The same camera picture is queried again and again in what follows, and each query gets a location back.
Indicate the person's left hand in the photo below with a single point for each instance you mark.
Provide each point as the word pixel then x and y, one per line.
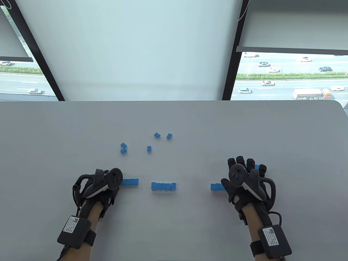
pixel 108 198

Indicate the person's right hand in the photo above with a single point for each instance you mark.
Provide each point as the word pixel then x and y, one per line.
pixel 237 195

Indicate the person's left forearm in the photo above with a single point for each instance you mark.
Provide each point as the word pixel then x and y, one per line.
pixel 95 213

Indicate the person's right forearm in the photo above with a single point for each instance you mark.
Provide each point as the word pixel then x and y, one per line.
pixel 252 220

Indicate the black and white hand controller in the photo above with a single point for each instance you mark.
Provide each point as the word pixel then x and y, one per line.
pixel 237 174
pixel 115 178

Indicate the green roadside hedge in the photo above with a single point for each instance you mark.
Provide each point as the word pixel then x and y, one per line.
pixel 16 70
pixel 285 76

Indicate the wide white roller blind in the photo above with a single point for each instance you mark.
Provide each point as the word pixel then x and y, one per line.
pixel 136 49

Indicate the grey roller blind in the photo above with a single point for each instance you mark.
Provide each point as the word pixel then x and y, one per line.
pixel 8 46
pixel 293 24

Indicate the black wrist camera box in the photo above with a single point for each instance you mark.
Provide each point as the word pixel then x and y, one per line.
pixel 74 232
pixel 274 240

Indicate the black window frame post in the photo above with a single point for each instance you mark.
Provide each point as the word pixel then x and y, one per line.
pixel 233 59
pixel 38 54

